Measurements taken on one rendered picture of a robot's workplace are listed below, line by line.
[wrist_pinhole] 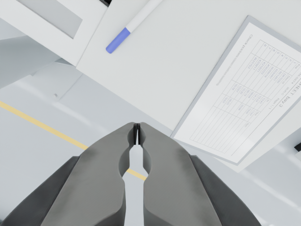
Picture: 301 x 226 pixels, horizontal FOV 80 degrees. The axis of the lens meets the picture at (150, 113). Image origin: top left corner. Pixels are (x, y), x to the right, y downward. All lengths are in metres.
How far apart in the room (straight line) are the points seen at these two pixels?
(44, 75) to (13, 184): 1.29
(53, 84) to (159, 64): 1.23
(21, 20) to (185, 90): 0.24
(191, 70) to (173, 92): 0.04
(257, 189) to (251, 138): 1.89
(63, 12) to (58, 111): 1.31
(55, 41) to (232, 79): 0.25
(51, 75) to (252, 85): 1.30
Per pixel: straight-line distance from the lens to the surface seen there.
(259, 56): 0.30
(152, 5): 0.25
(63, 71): 1.39
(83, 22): 0.28
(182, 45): 0.26
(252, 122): 0.34
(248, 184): 2.12
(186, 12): 0.26
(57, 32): 0.29
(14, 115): 1.77
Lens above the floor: 1.22
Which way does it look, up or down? 61 degrees down
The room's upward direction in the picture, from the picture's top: 179 degrees counter-clockwise
